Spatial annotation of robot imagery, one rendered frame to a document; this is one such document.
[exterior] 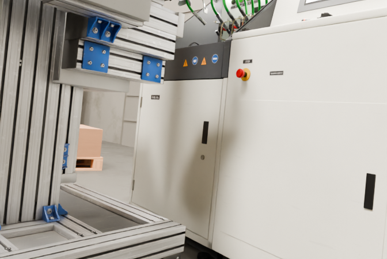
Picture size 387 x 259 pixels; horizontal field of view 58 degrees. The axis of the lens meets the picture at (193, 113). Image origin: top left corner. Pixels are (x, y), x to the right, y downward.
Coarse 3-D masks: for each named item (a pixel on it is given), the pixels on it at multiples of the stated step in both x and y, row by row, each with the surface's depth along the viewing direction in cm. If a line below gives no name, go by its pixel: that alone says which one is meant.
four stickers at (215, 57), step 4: (196, 56) 163; (204, 56) 159; (212, 56) 155; (216, 56) 153; (184, 60) 170; (192, 60) 165; (196, 60) 163; (204, 60) 158; (212, 60) 154; (216, 60) 152; (184, 64) 170; (192, 64) 165; (204, 64) 158
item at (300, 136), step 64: (384, 0) 124; (256, 64) 135; (320, 64) 114; (384, 64) 99; (256, 128) 132; (320, 128) 112; (384, 128) 97; (256, 192) 129; (320, 192) 110; (384, 192) 96; (256, 256) 127; (320, 256) 108; (384, 256) 95
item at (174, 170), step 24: (144, 96) 196; (168, 96) 178; (192, 96) 163; (216, 96) 151; (144, 120) 194; (168, 120) 176; (192, 120) 162; (216, 120) 149; (144, 144) 192; (168, 144) 174; (192, 144) 160; (216, 144) 148; (144, 168) 190; (168, 168) 173; (192, 168) 159; (144, 192) 188; (168, 192) 171; (192, 192) 157; (168, 216) 170; (192, 216) 156
